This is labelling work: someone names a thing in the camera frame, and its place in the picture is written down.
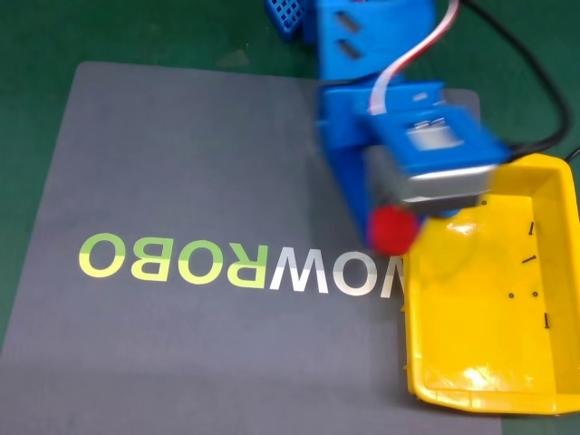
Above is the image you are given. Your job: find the silver camera in blue mount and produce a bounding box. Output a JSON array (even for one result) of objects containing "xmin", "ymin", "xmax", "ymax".
[{"xmin": 361, "ymin": 104, "xmax": 510, "ymax": 215}]

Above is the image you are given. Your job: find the red foam ball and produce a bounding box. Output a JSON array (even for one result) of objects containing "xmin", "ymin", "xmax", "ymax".
[{"xmin": 367, "ymin": 205, "xmax": 419, "ymax": 256}]

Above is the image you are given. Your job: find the black camera cable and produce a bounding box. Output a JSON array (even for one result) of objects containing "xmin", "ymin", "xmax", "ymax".
[{"xmin": 460, "ymin": 0, "xmax": 572, "ymax": 158}]

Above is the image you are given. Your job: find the white and red servo cable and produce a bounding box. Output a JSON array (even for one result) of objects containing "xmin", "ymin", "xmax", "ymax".
[{"xmin": 368, "ymin": 0, "xmax": 461, "ymax": 115}]

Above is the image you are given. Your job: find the grey mat with WOWROBO print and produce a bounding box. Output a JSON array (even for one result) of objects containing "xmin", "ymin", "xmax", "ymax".
[{"xmin": 0, "ymin": 61, "xmax": 504, "ymax": 435}]

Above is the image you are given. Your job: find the yellow plastic bin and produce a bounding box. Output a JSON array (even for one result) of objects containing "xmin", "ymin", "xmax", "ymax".
[{"xmin": 398, "ymin": 152, "xmax": 580, "ymax": 416}]

